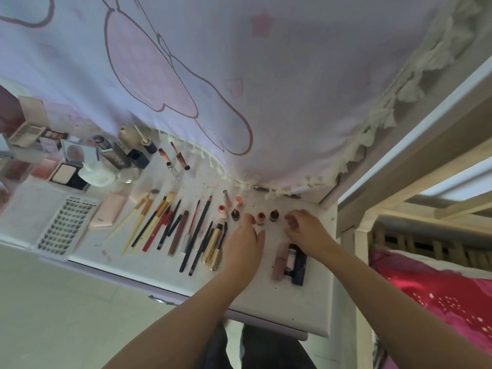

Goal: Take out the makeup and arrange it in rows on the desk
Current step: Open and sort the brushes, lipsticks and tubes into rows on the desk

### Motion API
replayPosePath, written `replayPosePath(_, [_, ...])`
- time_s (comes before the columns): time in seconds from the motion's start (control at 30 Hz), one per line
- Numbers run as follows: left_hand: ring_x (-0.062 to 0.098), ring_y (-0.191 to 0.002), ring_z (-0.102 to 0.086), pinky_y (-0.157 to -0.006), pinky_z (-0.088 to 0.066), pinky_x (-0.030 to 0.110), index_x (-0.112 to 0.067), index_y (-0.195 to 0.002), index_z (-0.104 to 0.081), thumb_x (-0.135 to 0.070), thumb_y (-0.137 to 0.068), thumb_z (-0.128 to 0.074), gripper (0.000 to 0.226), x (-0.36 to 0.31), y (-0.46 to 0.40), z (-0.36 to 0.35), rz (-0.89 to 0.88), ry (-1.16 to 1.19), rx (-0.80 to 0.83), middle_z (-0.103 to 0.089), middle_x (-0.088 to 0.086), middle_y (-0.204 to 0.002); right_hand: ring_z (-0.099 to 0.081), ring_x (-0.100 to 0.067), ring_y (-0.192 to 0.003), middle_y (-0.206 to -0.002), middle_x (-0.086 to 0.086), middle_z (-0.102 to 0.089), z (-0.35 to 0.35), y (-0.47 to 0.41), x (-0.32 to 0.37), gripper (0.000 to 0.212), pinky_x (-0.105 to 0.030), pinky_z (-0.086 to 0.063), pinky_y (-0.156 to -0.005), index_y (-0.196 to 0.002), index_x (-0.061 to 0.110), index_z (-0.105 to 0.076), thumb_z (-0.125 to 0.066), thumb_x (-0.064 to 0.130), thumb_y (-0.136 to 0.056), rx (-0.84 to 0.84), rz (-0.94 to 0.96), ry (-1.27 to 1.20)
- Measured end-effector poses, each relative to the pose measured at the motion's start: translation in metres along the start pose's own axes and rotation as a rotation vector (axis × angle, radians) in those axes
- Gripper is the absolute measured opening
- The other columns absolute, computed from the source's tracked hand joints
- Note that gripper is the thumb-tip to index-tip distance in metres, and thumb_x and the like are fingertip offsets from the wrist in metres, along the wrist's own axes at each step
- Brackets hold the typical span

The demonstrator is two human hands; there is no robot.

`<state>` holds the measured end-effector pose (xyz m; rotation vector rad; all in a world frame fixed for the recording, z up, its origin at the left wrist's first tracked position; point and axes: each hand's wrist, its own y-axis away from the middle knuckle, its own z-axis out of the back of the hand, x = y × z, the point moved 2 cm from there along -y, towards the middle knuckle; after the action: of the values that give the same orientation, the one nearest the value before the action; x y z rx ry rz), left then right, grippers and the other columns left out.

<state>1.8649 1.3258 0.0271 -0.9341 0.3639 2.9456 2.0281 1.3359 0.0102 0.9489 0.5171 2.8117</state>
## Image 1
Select person's left hand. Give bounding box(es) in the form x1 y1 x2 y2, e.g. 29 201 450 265
219 214 267 291

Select person's right hand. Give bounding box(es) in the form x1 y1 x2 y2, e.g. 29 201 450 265
283 209 342 262

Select brown lip gloss wand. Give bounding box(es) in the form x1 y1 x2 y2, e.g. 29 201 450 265
179 199 202 253

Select short black pen cap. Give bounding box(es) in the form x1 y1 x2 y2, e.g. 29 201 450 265
167 214 184 238

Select black handle makeup brush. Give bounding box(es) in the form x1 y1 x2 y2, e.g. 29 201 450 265
131 195 168 249

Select black wand white cap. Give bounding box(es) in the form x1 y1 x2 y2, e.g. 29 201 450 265
177 151 192 177

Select gold handle makeup brush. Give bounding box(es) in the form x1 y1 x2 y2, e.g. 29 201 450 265
121 188 160 256

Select reddish lip gloss wand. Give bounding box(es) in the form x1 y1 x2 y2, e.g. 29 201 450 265
170 141 187 168

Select thin gold makeup brush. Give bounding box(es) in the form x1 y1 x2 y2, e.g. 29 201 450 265
104 195 149 242

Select clear dome bottle cap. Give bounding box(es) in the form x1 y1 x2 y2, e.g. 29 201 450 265
116 168 141 184

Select black gold foundation pump cap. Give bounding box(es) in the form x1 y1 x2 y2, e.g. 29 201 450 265
133 125 158 155

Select dark square foundation bottle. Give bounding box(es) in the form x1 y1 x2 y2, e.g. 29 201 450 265
93 135 131 169

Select glass foundation bottle black cap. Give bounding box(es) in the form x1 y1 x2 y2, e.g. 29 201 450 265
118 126 139 149

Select white round bottle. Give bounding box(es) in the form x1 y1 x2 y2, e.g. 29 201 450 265
78 161 116 188

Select false eyelash tray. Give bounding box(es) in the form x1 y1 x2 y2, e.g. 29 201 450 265
36 195 100 256

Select black compact with mirror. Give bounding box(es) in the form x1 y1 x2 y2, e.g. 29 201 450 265
50 140 99 191

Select pink blush pan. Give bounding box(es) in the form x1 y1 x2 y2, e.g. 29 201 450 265
30 157 60 179

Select clear eyelash tray lid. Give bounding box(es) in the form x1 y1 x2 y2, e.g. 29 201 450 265
0 180 70 247

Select small four-pan red palette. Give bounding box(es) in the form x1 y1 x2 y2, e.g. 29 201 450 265
0 160 33 183

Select beige palette with lid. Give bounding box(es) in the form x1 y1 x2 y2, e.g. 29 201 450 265
7 95 50 148

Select person's left forearm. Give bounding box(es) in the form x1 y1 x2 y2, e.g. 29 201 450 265
101 272 254 369

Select person's right forearm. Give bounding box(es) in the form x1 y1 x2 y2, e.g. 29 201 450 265
317 245 492 369

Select person's grey trousers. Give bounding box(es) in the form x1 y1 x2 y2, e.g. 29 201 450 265
199 322 318 369

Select white table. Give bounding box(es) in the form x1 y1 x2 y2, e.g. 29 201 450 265
0 130 339 339

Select lilac heart print cloth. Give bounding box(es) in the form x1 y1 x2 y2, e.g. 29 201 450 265
0 0 485 200

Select brown wooden door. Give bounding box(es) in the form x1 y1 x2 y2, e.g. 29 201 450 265
0 86 24 135

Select light wooden bed frame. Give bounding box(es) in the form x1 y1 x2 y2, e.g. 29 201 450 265
336 57 492 369

